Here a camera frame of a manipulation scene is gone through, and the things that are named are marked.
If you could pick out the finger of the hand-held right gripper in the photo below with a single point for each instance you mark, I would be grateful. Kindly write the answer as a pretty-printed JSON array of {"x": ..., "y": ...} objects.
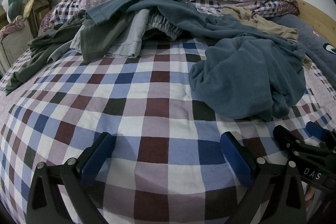
[
  {"x": 319, "y": 132},
  {"x": 282, "y": 134}
]

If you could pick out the wooden bed frame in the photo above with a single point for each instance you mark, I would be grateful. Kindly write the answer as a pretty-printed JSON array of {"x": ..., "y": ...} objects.
[{"x": 317, "y": 11}]

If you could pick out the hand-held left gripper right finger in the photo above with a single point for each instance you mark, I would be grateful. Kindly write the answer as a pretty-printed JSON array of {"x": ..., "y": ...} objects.
[{"x": 235, "y": 158}]

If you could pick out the pink patterned cloth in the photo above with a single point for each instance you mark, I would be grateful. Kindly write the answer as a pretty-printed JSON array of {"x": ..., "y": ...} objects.
[{"x": 11, "y": 27}]

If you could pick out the yellow cloth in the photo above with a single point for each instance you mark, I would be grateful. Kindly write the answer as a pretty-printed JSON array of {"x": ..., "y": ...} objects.
[{"x": 30, "y": 6}]

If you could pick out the person's right hand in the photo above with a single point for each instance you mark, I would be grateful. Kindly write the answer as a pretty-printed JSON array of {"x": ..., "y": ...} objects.
[{"x": 310, "y": 193}]

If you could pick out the blue printed pillow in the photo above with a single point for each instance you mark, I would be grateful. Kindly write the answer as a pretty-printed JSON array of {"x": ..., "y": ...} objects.
[{"x": 312, "y": 35}]

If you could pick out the dark green garment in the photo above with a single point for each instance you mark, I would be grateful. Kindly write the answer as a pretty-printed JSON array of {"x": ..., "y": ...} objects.
[{"x": 44, "y": 50}]

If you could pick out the beige garment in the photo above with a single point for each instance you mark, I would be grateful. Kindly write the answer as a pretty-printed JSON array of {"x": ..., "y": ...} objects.
[{"x": 267, "y": 24}]

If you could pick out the grey suitcase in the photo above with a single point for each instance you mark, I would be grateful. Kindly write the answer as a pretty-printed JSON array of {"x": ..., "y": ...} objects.
[{"x": 13, "y": 50}]

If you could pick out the wooden cabinet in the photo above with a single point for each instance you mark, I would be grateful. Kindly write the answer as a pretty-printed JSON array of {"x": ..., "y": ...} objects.
[{"x": 40, "y": 16}]

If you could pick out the green plush toy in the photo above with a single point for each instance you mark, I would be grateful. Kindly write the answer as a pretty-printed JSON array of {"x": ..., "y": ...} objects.
[{"x": 13, "y": 1}]

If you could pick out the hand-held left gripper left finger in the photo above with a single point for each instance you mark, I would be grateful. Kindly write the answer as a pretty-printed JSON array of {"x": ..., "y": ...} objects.
[{"x": 98, "y": 158}]

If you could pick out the teal blue shirt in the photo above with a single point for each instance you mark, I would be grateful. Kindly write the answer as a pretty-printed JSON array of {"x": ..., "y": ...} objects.
[{"x": 244, "y": 74}]

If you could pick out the light grey shorts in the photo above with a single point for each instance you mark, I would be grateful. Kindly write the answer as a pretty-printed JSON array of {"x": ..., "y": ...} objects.
[{"x": 160, "y": 27}]

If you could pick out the grey-green shirt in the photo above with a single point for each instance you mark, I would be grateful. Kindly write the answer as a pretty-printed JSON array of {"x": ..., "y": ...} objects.
[{"x": 102, "y": 37}]

